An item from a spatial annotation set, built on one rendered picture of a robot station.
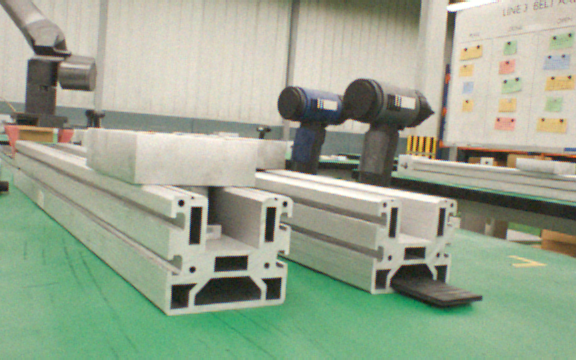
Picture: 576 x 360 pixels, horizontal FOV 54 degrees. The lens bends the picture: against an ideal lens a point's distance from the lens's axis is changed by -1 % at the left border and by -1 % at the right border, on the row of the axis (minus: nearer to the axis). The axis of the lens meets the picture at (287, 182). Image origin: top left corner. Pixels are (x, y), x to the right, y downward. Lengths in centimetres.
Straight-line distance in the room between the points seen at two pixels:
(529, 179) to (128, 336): 192
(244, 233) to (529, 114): 352
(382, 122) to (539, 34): 322
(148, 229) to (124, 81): 1193
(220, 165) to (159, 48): 1206
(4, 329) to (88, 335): 5
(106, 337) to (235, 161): 20
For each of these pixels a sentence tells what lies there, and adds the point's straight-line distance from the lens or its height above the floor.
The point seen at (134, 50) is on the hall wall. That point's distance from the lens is 1243.
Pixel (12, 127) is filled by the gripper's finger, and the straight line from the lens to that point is 119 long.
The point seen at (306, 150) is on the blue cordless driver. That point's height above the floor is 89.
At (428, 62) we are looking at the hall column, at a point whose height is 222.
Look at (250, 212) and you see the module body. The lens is 45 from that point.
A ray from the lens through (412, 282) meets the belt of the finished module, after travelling 54.
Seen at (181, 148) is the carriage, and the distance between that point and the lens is 48.
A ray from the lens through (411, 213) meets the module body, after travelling 58.
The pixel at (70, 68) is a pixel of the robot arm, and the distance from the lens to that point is 119.
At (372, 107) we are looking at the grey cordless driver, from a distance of 76.
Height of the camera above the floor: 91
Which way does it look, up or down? 4 degrees down
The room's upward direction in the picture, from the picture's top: 5 degrees clockwise
